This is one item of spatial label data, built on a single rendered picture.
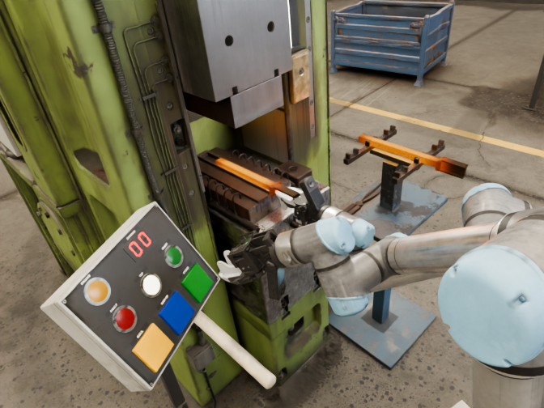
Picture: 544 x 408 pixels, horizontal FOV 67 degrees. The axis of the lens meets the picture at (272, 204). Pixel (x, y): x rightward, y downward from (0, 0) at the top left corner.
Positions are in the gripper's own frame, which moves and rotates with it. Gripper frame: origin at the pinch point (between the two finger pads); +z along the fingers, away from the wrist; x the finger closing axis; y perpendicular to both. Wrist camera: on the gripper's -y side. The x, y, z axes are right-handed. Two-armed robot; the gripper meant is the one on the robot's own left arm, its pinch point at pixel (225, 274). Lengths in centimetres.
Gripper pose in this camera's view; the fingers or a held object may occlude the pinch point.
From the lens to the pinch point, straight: 102.5
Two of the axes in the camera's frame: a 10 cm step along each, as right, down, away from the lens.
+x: -3.5, 5.8, -7.4
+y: -5.5, -7.6, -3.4
